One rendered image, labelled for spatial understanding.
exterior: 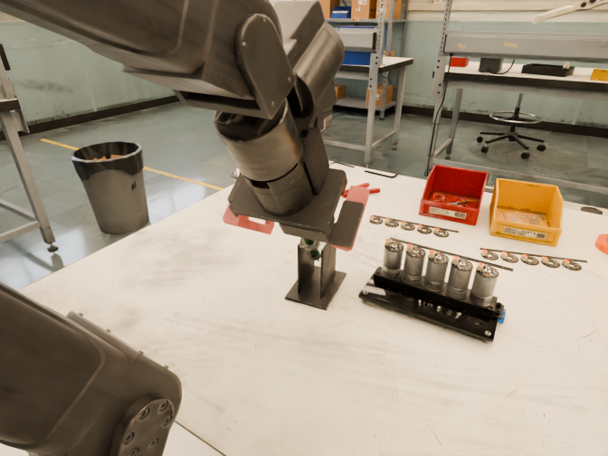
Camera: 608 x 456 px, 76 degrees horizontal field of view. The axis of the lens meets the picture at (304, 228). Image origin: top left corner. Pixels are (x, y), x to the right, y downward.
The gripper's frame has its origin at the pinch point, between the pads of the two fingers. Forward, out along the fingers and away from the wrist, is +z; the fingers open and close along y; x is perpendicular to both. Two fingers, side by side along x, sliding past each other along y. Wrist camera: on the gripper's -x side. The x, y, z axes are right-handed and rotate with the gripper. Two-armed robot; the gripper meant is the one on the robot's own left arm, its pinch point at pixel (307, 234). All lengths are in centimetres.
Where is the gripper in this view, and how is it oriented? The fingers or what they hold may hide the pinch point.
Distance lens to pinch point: 45.1
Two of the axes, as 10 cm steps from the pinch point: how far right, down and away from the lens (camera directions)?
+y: -9.2, -1.9, 3.4
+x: -3.2, 8.6, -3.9
